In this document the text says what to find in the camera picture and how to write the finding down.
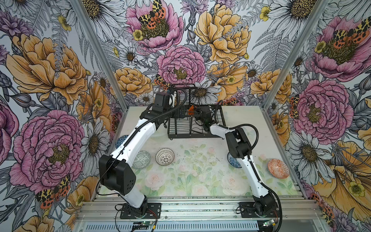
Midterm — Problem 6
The white bowl dark radial pattern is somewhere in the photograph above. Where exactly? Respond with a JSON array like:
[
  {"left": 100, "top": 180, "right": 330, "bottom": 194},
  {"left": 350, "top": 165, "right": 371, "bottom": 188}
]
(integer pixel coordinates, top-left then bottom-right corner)
[{"left": 155, "top": 148, "right": 175, "bottom": 166}]

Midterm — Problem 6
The orange plastic bowl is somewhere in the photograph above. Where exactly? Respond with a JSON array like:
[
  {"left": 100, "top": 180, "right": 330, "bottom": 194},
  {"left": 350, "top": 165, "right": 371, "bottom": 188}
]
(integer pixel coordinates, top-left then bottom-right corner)
[{"left": 188, "top": 105, "right": 195, "bottom": 116}]

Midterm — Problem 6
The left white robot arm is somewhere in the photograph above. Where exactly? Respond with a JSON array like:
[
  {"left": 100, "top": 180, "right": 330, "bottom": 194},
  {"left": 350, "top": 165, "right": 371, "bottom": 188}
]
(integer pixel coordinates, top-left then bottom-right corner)
[{"left": 99, "top": 92, "right": 172, "bottom": 218}]

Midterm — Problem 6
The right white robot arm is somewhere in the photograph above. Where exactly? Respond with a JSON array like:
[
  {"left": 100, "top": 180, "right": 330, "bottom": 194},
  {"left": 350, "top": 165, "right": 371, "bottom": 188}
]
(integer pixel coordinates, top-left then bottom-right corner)
[{"left": 196, "top": 105, "right": 280, "bottom": 217}]

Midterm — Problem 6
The black metal dish rack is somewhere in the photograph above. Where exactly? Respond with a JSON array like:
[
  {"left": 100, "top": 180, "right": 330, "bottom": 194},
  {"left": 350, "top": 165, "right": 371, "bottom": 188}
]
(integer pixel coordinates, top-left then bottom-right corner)
[{"left": 167, "top": 87, "right": 225, "bottom": 140}]

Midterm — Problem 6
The blue floral ceramic bowl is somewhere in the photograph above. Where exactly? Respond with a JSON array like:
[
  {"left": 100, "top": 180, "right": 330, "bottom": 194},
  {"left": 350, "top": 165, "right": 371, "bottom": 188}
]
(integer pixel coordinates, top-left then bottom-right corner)
[{"left": 227, "top": 153, "right": 241, "bottom": 169}]

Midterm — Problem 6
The dark blue patterned bowl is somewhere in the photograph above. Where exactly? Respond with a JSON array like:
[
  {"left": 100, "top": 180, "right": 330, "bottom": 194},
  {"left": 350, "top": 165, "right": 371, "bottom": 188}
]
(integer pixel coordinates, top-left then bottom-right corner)
[{"left": 115, "top": 135, "right": 128, "bottom": 149}]

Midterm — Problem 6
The green patterned ceramic bowl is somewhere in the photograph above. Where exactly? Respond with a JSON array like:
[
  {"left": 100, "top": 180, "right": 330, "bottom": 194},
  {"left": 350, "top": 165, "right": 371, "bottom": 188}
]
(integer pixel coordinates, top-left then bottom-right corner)
[{"left": 132, "top": 150, "right": 151, "bottom": 169}]

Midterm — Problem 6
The red patterned ceramic bowl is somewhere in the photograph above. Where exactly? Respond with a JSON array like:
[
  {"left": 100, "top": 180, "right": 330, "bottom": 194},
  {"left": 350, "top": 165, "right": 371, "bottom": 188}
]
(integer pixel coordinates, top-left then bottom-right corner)
[{"left": 267, "top": 159, "right": 290, "bottom": 179}]

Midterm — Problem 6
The green circuit board left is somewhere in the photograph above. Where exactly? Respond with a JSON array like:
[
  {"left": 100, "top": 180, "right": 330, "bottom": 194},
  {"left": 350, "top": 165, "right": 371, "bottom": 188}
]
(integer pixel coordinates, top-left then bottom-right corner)
[{"left": 131, "top": 221, "right": 152, "bottom": 232}]

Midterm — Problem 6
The green circuit board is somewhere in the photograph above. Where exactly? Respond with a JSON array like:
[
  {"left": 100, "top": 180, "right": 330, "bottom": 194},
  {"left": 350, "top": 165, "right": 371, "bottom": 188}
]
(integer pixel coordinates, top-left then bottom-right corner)
[
  {"left": 131, "top": 221, "right": 152, "bottom": 232},
  {"left": 262, "top": 219, "right": 276, "bottom": 227}
]

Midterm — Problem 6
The green circuit board right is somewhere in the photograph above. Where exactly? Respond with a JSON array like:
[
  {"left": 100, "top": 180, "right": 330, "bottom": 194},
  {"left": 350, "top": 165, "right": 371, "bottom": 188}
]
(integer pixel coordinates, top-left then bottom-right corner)
[{"left": 262, "top": 219, "right": 276, "bottom": 227}]

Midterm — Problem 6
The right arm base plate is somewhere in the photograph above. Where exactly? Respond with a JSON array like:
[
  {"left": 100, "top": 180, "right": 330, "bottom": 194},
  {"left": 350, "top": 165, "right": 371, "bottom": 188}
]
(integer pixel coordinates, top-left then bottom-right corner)
[{"left": 235, "top": 202, "right": 280, "bottom": 218}]

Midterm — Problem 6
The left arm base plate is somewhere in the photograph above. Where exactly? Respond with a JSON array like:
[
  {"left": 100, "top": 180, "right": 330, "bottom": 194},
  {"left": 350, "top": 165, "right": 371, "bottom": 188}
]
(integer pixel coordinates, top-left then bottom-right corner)
[{"left": 119, "top": 203, "right": 162, "bottom": 219}]

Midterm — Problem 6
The aluminium corner post left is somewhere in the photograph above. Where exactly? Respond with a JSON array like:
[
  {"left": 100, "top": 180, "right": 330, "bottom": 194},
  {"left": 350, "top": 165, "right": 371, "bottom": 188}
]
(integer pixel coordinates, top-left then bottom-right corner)
[{"left": 71, "top": 1, "right": 128, "bottom": 114}]

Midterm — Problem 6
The aluminium corner post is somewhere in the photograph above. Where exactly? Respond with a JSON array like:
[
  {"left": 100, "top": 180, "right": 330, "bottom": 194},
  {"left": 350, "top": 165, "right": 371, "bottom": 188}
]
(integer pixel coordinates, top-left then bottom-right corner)
[
  {"left": 71, "top": 1, "right": 128, "bottom": 114},
  {"left": 261, "top": 1, "right": 328, "bottom": 110}
]

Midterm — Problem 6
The aluminium front rail frame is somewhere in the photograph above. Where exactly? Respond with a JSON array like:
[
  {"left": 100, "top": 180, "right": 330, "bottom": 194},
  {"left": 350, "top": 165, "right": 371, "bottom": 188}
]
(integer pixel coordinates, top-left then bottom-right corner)
[{"left": 74, "top": 194, "right": 330, "bottom": 232}]

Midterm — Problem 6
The aluminium corner post right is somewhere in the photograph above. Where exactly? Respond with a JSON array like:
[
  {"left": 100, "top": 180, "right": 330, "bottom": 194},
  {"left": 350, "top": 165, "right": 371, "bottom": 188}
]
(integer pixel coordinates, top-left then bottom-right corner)
[{"left": 261, "top": 1, "right": 328, "bottom": 110}]

